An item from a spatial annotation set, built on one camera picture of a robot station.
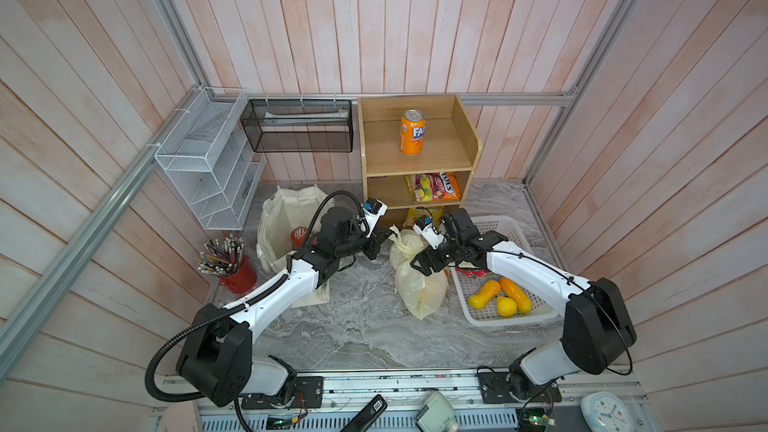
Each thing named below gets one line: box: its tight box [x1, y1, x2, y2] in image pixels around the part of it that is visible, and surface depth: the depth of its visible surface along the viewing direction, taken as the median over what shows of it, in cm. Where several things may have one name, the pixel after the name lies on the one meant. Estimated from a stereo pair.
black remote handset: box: [341, 394, 388, 432], surface depth 70 cm
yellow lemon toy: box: [497, 296, 517, 317], surface depth 85 cm
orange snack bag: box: [432, 172, 461, 201], surface depth 94 cm
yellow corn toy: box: [468, 280, 501, 309], surface depth 87 cm
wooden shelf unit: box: [357, 94, 484, 209], surface depth 90 cm
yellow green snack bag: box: [405, 174, 433, 203], surface depth 95 cm
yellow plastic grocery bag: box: [389, 225, 449, 321], surface depth 85 cm
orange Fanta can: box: [400, 109, 427, 156], surface depth 79 cm
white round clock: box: [581, 391, 635, 432], surface depth 70 cm
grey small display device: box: [415, 391, 459, 432], surface depth 68 cm
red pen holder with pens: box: [196, 234, 257, 295], surface depth 84 cm
